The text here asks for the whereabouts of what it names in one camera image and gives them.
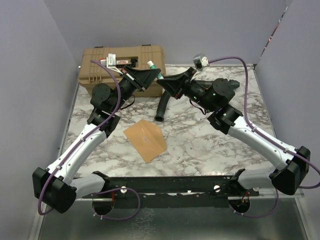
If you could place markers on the brown paper envelope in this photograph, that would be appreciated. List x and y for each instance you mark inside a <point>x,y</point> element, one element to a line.
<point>147,138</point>

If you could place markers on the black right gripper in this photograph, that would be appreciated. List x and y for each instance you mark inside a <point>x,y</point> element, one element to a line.
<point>173,82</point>

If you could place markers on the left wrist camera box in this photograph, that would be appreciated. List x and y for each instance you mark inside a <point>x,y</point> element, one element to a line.
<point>110,61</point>

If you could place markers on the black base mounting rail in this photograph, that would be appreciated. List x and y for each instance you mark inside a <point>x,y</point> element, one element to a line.
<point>172,191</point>

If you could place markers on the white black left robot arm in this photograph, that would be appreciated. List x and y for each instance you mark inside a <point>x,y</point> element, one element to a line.
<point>56,185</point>

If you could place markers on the green white glue stick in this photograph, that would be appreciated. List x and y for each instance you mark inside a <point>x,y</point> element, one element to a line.
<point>151,65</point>

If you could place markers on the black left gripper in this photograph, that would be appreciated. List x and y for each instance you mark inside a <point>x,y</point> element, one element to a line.
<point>147,76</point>

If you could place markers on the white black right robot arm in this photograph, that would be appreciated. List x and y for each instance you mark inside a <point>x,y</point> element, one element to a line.
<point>289,164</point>

